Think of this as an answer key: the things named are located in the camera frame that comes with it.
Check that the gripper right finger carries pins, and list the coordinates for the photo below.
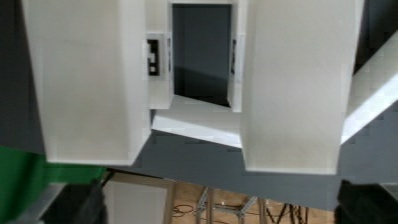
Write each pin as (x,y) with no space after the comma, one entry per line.
(366,203)

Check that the white chair back frame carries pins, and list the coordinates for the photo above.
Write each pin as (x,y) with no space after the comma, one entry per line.
(91,63)

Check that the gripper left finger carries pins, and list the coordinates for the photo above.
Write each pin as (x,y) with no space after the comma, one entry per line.
(70,204)

